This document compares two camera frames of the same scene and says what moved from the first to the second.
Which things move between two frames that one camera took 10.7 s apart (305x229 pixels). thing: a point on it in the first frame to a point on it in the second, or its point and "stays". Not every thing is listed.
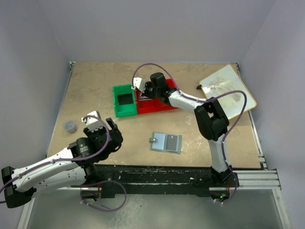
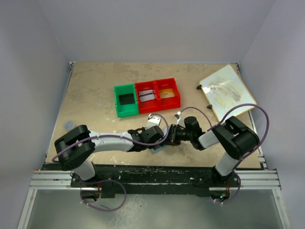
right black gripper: x=147 y=88 to x=173 y=134
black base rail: x=120 y=179 stays
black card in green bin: x=125 y=98 stays
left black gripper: x=110 y=134 to x=163 y=137
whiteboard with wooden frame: x=227 y=86 stays
